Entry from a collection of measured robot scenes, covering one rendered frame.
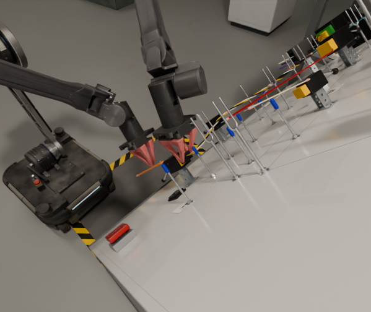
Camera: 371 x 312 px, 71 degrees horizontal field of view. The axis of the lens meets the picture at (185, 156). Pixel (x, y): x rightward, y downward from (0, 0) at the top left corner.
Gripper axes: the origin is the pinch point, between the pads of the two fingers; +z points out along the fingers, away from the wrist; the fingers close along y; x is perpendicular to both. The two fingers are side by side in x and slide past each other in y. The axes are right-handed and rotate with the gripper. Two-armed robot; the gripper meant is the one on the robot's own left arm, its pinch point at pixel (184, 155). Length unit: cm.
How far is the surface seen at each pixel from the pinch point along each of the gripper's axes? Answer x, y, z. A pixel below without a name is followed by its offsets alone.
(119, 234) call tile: 2.4, -23.8, 5.8
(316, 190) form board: -36.4, -18.3, -9.0
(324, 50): -23, 44, -11
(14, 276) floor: 132, -41, 69
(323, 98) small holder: -29.5, 13.9, -7.5
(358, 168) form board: -39.8, -15.7, -10.5
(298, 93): -25.5, 11.4, -9.9
